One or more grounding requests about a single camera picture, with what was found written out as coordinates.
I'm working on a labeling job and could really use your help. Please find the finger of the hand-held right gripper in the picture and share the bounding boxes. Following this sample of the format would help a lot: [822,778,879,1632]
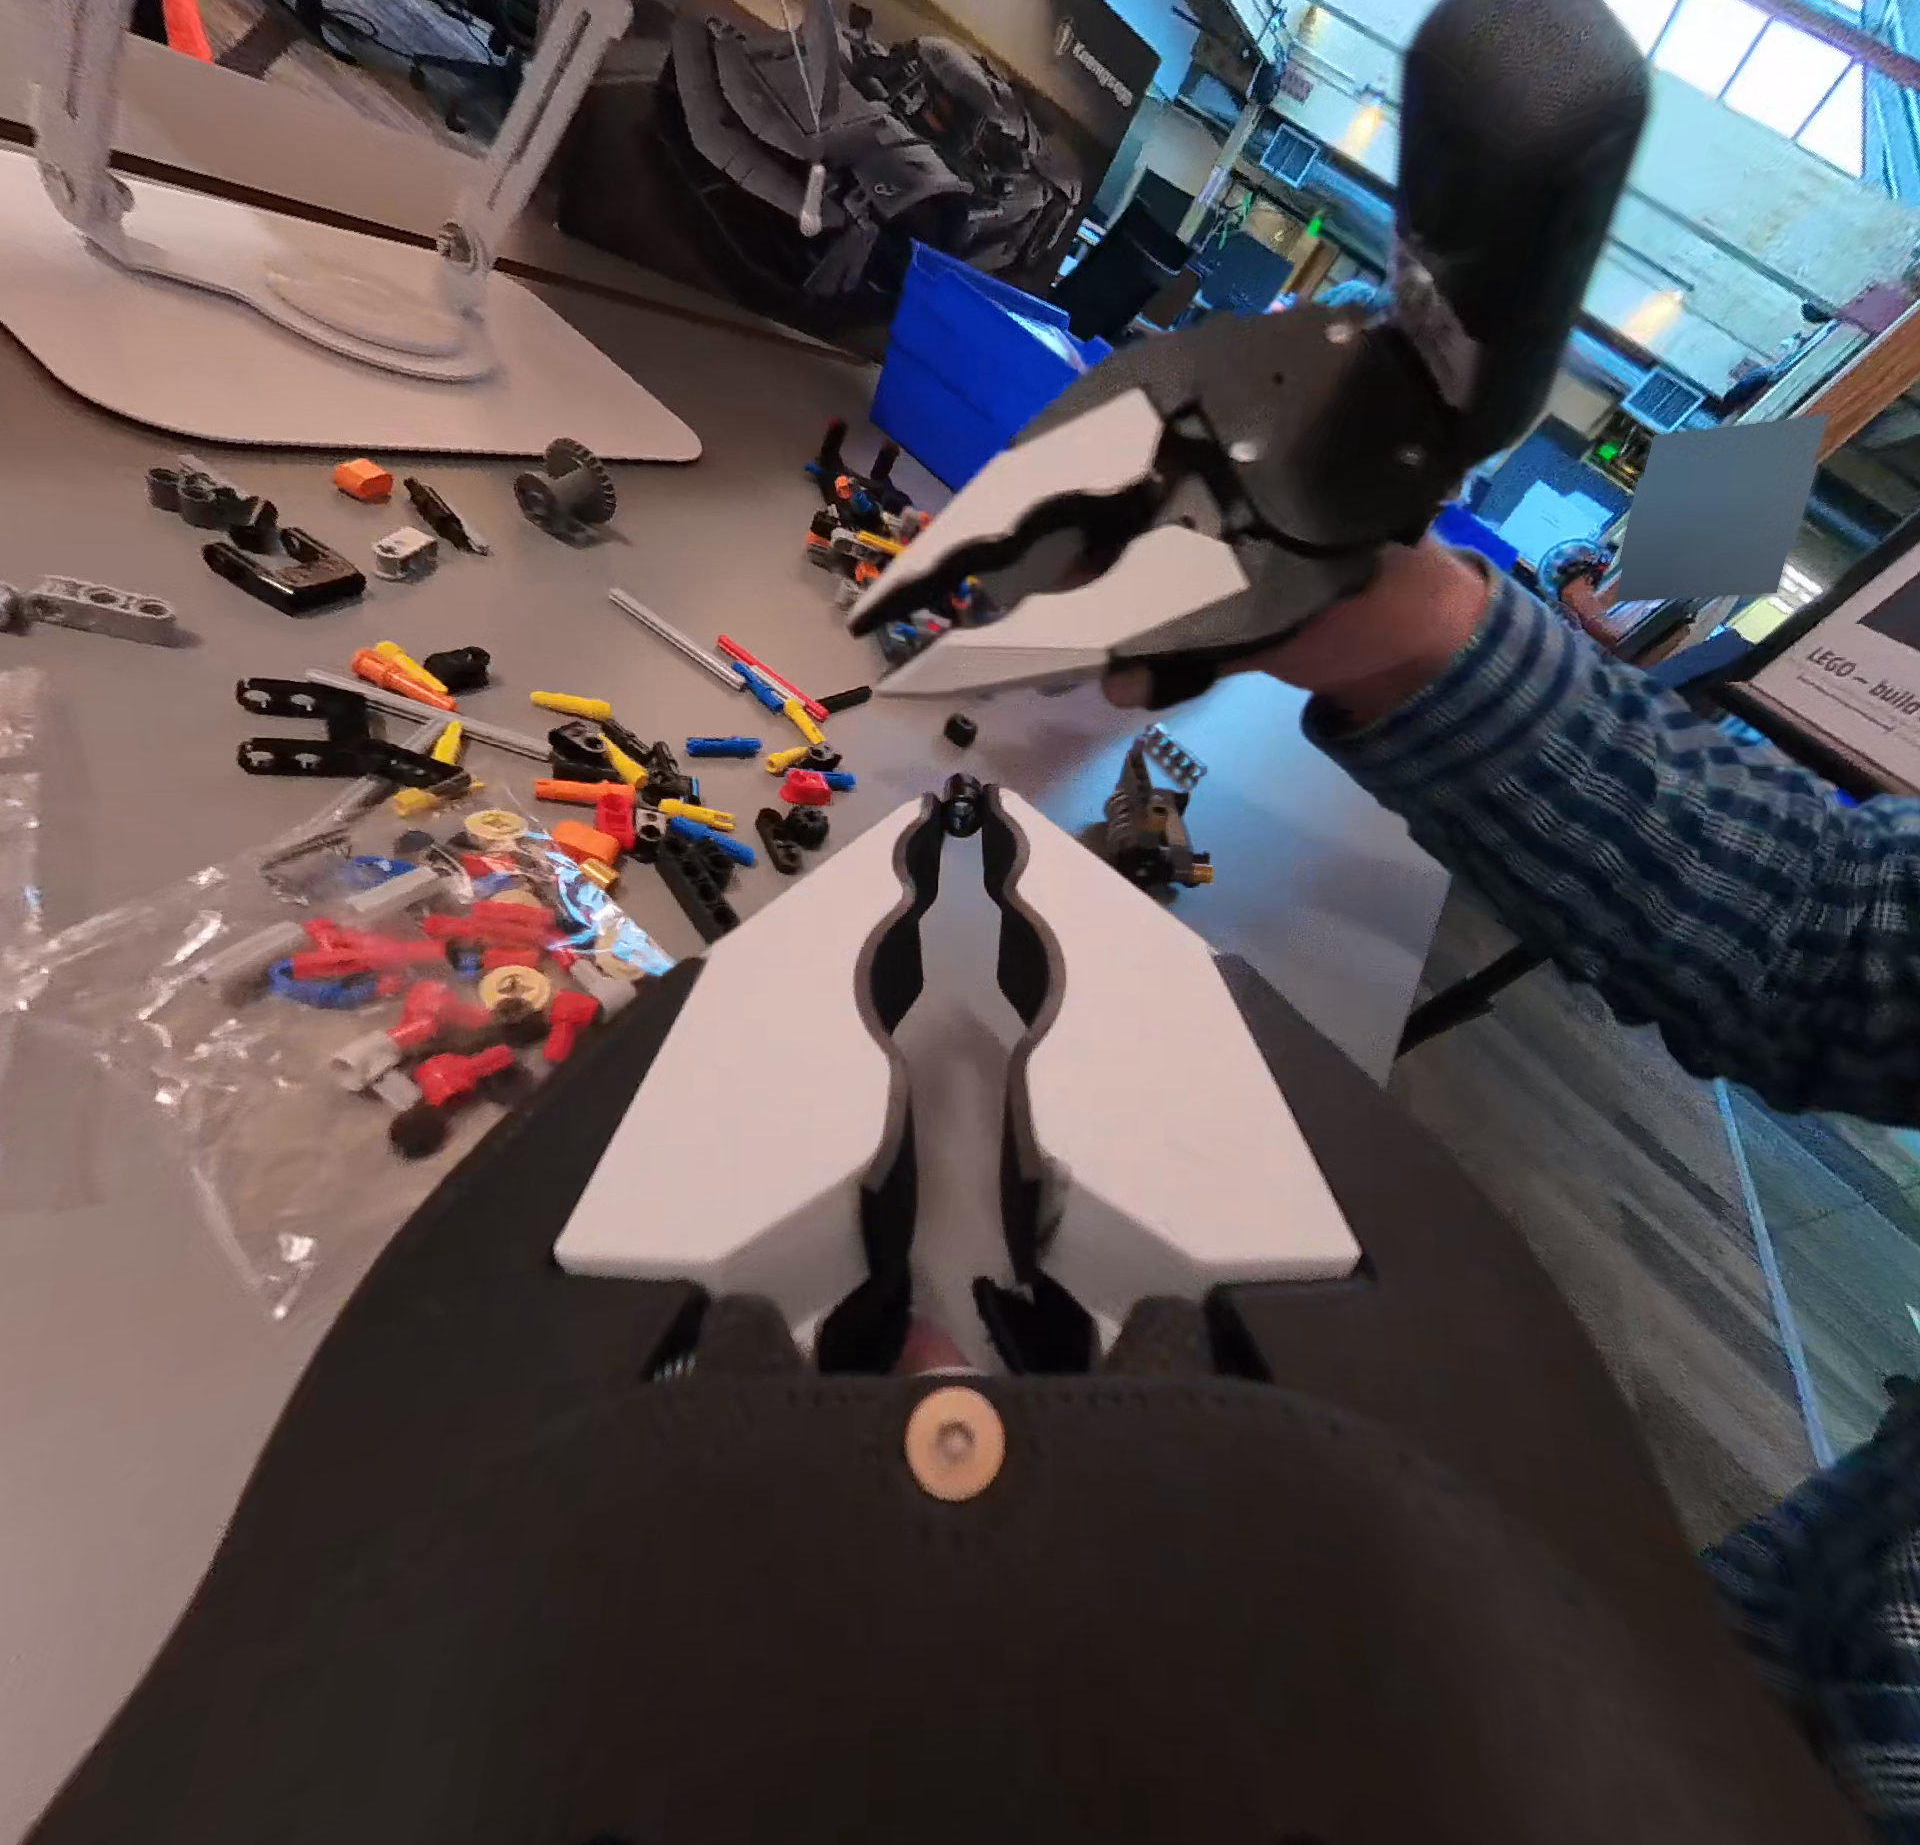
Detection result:
[843,388,1173,641]
[873,530,1254,704]

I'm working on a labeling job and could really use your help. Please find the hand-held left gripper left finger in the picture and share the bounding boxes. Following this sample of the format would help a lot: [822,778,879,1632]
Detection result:
[554,797,938,1374]

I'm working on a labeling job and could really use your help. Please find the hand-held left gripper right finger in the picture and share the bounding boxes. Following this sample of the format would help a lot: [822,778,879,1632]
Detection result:
[980,792,1361,1374]

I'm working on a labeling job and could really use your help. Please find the grey lego engine assembly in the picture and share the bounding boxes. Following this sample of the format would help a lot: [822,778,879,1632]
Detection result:
[1080,766,1218,895]

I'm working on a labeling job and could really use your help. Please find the pile of lego pieces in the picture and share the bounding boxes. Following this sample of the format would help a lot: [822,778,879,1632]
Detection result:
[144,458,887,949]

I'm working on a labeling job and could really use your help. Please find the person's right forearm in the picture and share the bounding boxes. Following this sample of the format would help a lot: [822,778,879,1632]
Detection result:
[1306,557,1920,1125]

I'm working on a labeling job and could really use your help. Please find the large lego chassis assembly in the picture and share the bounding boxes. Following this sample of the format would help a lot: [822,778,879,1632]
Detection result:
[801,420,991,664]

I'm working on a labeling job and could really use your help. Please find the long black lego beam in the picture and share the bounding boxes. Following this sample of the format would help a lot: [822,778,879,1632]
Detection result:
[655,833,745,949]

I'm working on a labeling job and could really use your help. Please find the plastic bag with lego pieces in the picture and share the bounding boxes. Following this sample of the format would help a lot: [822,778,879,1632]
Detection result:
[0,778,676,1323]

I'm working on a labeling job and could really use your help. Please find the red lego axle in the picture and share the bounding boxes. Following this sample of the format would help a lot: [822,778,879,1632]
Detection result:
[715,634,828,722]

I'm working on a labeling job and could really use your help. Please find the long grey lego axle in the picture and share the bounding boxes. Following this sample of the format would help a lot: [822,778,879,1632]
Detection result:
[605,586,748,691]

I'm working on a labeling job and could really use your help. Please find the dark lego set box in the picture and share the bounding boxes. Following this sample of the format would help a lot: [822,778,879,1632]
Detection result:
[554,0,1163,334]

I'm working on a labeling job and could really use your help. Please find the grey lego differential gear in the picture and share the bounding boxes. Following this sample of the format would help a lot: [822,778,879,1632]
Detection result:
[514,437,619,546]

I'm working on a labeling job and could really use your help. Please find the person's right hand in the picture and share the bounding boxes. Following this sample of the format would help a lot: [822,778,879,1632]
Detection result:
[1099,536,1488,715]

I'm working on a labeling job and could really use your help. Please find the blue plastic bin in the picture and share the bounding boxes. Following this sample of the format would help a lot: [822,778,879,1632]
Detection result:
[872,241,1120,495]

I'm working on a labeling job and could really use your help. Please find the glass skylight windows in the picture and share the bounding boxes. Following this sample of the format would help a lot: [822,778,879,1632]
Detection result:
[1410,0,1920,183]

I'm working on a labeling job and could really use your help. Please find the black framed picture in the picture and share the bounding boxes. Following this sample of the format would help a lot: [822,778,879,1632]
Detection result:
[1712,517,1920,798]

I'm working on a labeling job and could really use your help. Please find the white monitor stand base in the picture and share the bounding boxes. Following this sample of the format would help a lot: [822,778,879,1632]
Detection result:
[0,0,704,462]

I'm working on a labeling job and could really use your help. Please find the empty clear plastic bag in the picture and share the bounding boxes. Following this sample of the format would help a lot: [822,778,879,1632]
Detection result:
[0,665,48,1008]

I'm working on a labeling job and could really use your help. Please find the wooden post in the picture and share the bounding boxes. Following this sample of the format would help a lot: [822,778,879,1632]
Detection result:
[1739,309,1920,469]

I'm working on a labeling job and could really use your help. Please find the black lego bracket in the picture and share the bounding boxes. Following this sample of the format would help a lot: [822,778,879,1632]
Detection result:
[203,526,370,617]

